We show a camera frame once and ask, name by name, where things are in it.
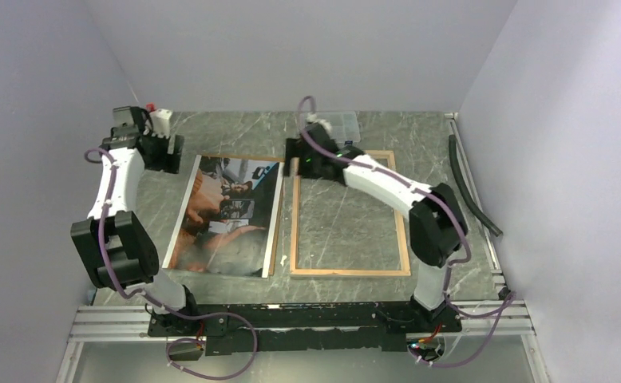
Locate clear plastic organizer box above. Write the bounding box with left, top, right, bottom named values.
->
left=317, top=111, right=361, bottom=144

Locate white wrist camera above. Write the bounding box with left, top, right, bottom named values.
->
left=307, top=113, right=333, bottom=135
left=146, top=103, right=173, bottom=138

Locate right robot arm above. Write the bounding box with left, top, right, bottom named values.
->
left=283, top=120, right=469, bottom=331

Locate white wooden picture frame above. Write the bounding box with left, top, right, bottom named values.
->
left=289, top=175, right=411, bottom=278

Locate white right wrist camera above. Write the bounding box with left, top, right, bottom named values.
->
left=307, top=113, right=333, bottom=135

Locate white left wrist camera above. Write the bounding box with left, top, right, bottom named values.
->
left=146, top=103, right=173, bottom=138

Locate black corrugated hose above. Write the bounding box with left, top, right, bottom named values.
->
left=448, top=134, right=504, bottom=238

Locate printed photo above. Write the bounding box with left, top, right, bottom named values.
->
left=162, top=155, right=284, bottom=278

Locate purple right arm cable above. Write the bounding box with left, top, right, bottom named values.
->
left=295, top=96, right=516, bottom=369

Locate aluminium table edge rail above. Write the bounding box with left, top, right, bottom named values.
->
left=444, top=113, right=505, bottom=290

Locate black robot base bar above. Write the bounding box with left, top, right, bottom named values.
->
left=148, top=300, right=462, bottom=356

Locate brown backing board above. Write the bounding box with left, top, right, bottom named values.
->
left=196, top=155, right=283, bottom=278

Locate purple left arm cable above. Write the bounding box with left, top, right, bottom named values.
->
left=84, top=148, right=259, bottom=381

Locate aluminium front rail frame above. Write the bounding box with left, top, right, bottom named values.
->
left=57, top=301, right=550, bottom=382

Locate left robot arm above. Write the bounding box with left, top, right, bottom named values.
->
left=70, top=104, right=201, bottom=335

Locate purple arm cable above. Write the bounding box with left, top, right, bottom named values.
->
left=84, top=148, right=259, bottom=381
left=295, top=96, right=516, bottom=369

